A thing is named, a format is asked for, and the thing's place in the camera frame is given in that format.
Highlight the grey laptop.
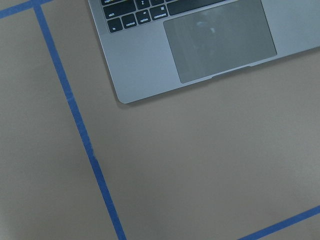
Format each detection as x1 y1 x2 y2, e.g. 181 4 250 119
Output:
89 0 320 104

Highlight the blue tape line crossing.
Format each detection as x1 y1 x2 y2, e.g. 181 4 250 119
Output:
31 0 127 240

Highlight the blue tape line long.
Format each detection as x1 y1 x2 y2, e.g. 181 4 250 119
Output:
240 205 320 240

